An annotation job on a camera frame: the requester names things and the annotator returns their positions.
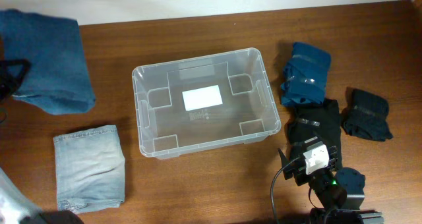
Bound large black garment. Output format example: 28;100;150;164
287;99;343;171

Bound dark blue jeans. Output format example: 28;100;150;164
1;9;96;115

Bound teal taped garment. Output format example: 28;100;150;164
281;42;332;107

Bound light blue jeans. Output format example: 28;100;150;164
53;125;125;214

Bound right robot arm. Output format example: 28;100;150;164
276;136;365;212

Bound clear plastic storage container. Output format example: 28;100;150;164
131;47;282;159

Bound white label in container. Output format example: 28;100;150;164
182;85;223;111

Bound small black folded garment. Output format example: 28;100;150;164
342;88;393;142

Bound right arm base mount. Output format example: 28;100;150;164
307;209;385;224

